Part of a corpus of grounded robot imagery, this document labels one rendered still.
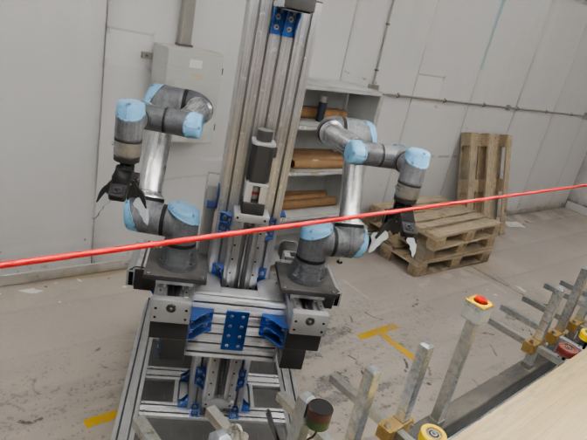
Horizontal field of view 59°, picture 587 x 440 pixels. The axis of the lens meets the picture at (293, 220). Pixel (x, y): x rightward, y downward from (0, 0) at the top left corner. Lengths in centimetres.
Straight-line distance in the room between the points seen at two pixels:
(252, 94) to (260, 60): 12
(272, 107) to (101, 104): 183
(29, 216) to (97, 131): 69
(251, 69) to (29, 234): 226
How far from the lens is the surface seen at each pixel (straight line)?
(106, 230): 390
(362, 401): 154
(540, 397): 213
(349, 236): 197
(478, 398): 234
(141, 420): 145
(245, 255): 207
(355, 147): 161
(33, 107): 348
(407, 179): 161
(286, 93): 194
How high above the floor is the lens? 196
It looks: 21 degrees down
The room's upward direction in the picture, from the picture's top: 12 degrees clockwise
